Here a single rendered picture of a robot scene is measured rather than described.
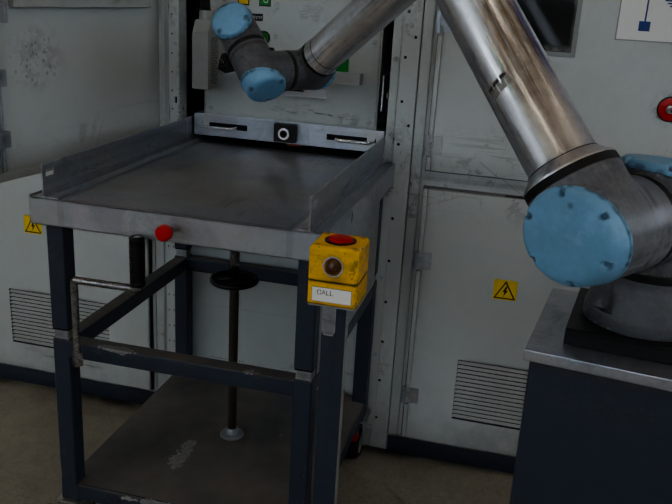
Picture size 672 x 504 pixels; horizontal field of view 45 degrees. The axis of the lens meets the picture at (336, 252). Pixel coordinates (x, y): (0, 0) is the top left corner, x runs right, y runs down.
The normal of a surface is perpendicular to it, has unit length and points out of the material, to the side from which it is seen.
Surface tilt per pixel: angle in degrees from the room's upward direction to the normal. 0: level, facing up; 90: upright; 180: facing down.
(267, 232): 90
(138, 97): 90
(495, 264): 90
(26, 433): 0
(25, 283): 90
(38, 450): 0
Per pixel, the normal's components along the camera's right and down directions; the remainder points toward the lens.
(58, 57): 0.90, 0.18
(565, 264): -0.72, 0.24
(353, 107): -0.25, 0.29
